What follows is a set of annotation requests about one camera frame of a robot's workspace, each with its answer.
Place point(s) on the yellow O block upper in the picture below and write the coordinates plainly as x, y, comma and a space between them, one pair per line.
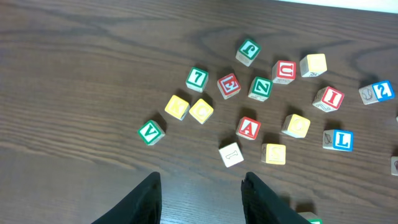
296, 126

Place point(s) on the red E block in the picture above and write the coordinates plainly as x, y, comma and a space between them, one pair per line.
229, 86

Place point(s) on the red U block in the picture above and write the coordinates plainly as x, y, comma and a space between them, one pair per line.
284, 72

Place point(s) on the blue 2 block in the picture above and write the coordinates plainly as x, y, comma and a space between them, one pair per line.
377, 92

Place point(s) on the yellow C block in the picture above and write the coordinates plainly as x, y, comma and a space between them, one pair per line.
201, 111

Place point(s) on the red I block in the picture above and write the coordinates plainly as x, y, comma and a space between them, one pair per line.
328, 99

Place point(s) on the blue T block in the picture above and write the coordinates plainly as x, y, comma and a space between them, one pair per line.
394, 165

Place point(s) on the green Z block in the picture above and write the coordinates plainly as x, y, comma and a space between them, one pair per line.
260, 89

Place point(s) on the green V block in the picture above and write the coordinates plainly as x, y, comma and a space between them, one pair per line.
151, 132

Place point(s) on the yellow K block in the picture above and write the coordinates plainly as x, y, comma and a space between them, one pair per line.
177, 107

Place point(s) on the green 7 block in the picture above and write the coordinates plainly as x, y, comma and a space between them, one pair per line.
197, 79

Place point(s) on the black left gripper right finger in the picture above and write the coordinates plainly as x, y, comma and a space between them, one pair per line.
261, 205

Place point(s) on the blue L block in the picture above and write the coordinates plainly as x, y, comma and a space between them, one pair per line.
338, 140

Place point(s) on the plain yellow top block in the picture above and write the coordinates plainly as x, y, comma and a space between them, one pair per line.
313, 65

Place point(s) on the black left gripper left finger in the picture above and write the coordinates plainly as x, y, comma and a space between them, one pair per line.
142, 205

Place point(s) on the yellow S block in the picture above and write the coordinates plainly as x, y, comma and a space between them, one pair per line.
273, 154

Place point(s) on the green J block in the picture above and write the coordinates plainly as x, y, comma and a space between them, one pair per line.
247, 52

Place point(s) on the tilted red A block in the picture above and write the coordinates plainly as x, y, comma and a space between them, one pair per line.
231, 154

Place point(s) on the green R block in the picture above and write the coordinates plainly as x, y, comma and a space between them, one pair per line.
311, 217

